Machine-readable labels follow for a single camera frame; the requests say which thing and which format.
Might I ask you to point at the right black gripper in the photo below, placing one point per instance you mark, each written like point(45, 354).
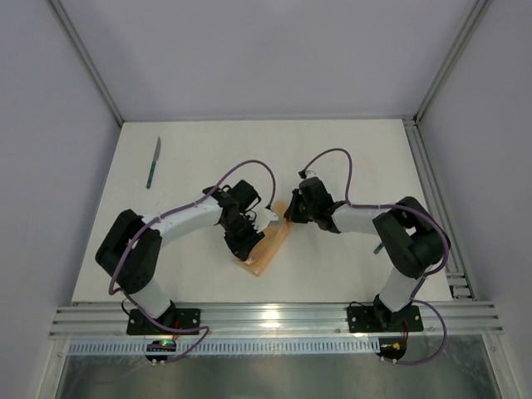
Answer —
point(297, 208)

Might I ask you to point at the aluminium frame post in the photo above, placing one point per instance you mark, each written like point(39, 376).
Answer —
point(459, 44)
point(74, 37)

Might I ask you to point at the left aluminium frame post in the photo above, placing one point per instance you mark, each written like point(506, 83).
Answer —
point(74, 37)

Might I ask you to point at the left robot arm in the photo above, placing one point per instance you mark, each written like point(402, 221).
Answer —
point(130, 251)

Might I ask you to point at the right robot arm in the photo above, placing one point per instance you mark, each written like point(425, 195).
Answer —
point(413, 240)

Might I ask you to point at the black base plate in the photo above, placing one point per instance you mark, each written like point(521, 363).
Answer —
point(364, 318)
point(181, 318)

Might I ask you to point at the right side aluminium rail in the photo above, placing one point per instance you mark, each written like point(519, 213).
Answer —
point(460, 285)

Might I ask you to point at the knife with green handle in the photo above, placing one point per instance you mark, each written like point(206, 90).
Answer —
point(153, 164)

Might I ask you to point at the aluminium front rail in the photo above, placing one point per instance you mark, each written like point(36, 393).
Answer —
point(265, 319)

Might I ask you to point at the right small connector board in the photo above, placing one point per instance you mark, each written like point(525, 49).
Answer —
point(391, 350)

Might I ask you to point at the fork with green handle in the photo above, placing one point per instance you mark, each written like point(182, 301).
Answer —
point(378, 249)

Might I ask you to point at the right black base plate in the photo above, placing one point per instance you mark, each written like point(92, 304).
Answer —
point(364, 318)

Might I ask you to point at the slotted grey cable duct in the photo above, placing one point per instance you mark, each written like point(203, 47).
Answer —
point(228, 347)

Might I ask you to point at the aluminium rail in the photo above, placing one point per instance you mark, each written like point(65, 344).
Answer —
point(265, 319)
point(460, 285)

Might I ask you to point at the right aluminium frame post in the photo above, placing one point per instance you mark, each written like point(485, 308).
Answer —
point(459, 44)

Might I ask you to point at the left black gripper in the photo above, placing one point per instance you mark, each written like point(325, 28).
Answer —
point(248, 239)

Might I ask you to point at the left small controller board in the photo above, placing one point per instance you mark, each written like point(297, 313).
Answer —
point(160, 351)

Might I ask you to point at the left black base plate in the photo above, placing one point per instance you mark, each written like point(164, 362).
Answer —
point(181, 318)

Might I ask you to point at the orange cloth napkin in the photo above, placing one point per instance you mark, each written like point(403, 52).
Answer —
point(263, 253)

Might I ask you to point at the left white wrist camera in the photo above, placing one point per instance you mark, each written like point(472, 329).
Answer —
point(265, 218)

